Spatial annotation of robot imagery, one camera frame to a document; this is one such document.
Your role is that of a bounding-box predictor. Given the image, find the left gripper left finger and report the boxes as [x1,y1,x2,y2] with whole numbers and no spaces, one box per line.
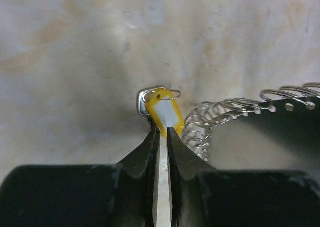
[0,127,160,227]

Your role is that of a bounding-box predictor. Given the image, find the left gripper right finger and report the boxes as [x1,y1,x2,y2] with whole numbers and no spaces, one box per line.
[167,128,320,227]

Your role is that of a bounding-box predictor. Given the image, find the yellow key tag with key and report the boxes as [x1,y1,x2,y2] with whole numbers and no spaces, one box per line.
[136,86,185,137]

